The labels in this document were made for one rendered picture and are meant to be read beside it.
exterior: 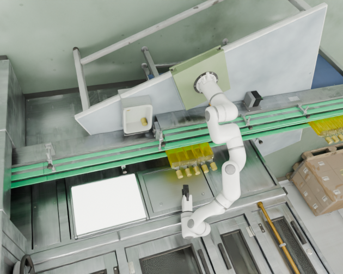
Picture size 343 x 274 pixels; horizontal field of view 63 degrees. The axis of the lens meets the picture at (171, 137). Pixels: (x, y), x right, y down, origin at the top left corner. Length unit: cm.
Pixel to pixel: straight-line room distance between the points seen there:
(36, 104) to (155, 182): 116
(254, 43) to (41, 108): 162
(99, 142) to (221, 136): 79
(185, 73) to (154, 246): 100
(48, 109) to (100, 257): 121
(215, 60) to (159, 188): 86
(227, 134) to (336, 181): 421
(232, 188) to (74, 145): 99
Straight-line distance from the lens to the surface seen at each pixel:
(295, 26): 190
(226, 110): 149
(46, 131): 224
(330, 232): 593
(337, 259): 578
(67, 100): 243
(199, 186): 190
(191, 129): 182
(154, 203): 180
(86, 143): 183
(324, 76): 268
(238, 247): 184
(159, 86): 170
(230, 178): 142
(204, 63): 162
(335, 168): 570
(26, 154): 188
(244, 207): 193
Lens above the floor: 196
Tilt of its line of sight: 35 degrees down
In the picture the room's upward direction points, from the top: 158 degrees clockwise
